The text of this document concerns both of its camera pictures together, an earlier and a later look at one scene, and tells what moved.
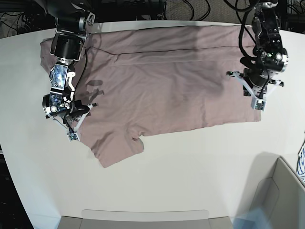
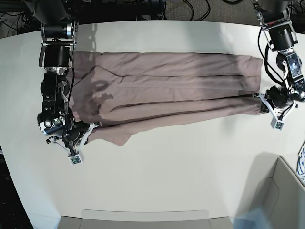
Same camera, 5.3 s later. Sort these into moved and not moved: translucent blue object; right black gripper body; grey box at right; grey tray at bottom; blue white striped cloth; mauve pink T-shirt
Moved: right black gripper body; mauve pink T-shirt
Not moved: blue white striped cloth; grey box at right; translucent blue object; grey tray at bottom
